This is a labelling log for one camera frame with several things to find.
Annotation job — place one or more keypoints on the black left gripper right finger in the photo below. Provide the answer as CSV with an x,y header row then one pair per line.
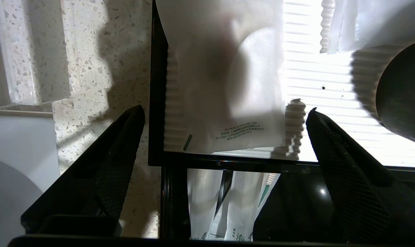
x,y
358,178

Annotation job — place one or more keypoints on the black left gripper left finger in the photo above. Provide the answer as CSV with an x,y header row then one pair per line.
x,y
104,171

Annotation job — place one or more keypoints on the black sliding drawer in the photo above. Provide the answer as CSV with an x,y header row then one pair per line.
x,y
296,206

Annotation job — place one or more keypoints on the long white toothbrush packet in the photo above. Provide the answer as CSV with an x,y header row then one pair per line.
x,y
245,206

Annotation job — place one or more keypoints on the black amenity tray box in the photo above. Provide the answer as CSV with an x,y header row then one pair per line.
x,y
156,103

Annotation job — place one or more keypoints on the white bathtub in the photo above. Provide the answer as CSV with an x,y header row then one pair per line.
x,y
15,164

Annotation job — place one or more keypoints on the toothpaste packet with green label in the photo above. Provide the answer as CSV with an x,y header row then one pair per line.
x,y
267,190

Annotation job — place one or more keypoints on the black tumbler cup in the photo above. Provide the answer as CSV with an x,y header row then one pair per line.
x,y
406,96

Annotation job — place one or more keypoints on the white ribbed tray mat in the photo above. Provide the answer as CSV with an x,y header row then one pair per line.
x,y
317,75

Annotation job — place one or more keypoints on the white packet with green print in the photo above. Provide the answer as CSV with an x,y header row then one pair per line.
x,y
365,24

